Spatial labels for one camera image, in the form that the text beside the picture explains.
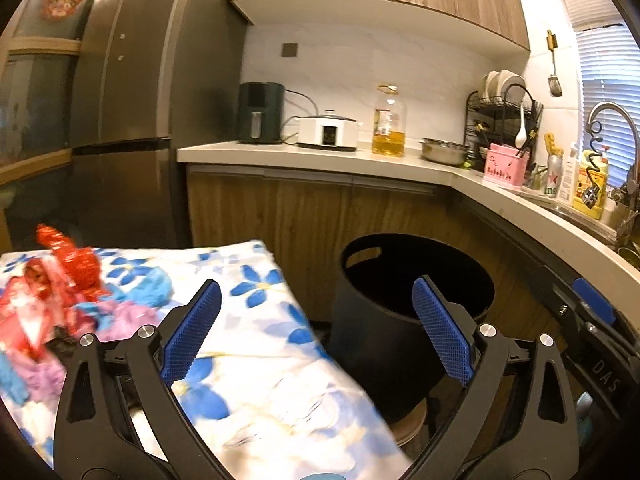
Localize yellow detergent bottle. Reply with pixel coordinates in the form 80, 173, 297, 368
573, 150, 608, 220

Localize steel sink basin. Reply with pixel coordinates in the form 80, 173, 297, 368
522, 194, 639, 268

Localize black dish rack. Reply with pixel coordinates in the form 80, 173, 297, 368
463, 70, 544, 171

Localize window blinds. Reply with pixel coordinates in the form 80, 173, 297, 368
549, 0, 640, 189

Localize chrome kitchen faucet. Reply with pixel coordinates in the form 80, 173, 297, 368
584, 101, 640, 261

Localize pink utensil holder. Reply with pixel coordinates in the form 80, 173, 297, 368
483, 143, 529, 190

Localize floral blue white tablecloth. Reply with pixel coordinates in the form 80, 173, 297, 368
0, 238, 414, 480

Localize stainless steel bowl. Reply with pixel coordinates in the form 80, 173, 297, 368
420, 138, 469, 167

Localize black round trash bin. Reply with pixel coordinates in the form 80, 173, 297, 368
326, 233, 496, 424

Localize hanging metal spatula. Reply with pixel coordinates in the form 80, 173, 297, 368
547, 29, 563, 98

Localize dark steel refrigerator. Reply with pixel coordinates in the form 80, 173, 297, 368
68, 0, 247, 248

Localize red clear snack wrapper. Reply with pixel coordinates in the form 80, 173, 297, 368
1, 256, 78, 362

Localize orange red plastic bag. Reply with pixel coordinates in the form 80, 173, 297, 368
36, 223, 101, 297

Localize wooden lower cabinets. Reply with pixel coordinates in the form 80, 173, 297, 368
186, 165, 578, 346

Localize wooden glass door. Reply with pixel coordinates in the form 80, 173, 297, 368
1, 0, 100, 252

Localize green beer can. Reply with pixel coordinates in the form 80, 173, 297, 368
544, 153, 563, 197

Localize white plastic bottle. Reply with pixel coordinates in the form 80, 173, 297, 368
558, 143, 579, 207

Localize white slow cooker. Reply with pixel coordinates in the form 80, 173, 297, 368
297, 114, 359, 152

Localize cooking oil bottle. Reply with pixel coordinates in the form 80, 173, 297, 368
372, 84, 407, 157

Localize black air fryer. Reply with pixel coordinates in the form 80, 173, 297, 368
236, 82, 285, 144

